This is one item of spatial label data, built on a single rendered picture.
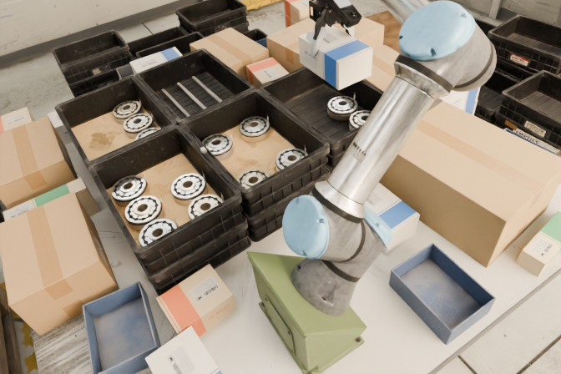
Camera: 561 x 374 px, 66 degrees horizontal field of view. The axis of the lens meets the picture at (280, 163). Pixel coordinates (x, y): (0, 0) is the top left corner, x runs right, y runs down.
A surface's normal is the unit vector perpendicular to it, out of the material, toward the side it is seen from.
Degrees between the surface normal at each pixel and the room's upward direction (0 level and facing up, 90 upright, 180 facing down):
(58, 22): 90
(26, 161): 0
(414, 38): 38
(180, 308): 0
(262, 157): 0
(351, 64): 90
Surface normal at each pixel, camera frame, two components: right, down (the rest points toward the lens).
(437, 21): -0.61, -0.35
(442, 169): -0.08, -0.73
